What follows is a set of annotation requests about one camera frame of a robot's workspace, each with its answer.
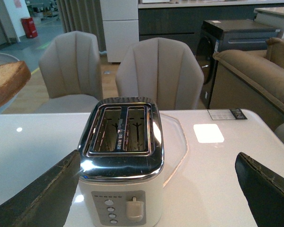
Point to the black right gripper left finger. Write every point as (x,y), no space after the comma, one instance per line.
(47,200)

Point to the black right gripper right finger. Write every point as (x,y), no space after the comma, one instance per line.
(263,189)

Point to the slice of brown bread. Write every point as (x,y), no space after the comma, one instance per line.
(23,74)

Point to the grey round plate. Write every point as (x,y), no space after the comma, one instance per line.
(9,88)

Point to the white chrome two-slot toaster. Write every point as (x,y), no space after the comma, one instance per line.
(122,161)

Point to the laminated label card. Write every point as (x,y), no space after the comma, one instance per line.
(227,114)

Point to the clear acrylic mat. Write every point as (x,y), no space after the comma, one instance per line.
(175,146)

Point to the brown sofa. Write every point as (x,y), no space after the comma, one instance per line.
(252,80)

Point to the beige chair left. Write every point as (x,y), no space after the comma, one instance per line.
(71,70)

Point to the beige chair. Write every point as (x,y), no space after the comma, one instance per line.
(71,70)
(163,70)

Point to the beige chair right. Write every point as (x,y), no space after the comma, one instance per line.
(163,70)

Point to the black washing machine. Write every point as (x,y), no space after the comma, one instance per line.
(221,35)

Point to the red fire extinguisher box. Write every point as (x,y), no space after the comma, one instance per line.
(29,27)

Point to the beige slatted curtain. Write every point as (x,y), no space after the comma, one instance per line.
(82,15)

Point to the dark grey kitchen counter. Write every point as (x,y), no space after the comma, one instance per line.
(182,19)

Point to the white pillar cabinet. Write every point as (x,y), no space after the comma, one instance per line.
(121,27)

